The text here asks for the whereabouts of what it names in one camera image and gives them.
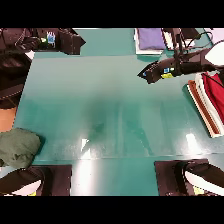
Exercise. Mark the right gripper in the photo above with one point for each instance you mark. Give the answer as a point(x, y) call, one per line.
point(155, 71)

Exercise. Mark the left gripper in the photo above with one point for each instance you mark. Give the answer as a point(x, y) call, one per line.
point(70, 41)

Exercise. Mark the white garment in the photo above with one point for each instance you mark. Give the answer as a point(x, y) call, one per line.
point(207, 111)
point(146, 52)

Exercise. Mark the purple garment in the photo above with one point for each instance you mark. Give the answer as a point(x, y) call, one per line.
point(150, 37)

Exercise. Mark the brown garment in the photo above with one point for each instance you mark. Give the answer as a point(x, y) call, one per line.
point(200, 103)

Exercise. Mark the red garment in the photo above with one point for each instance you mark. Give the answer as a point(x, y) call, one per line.
point(215, 91)

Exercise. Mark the green garment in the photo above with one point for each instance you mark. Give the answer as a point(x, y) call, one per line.
point(17, 147)

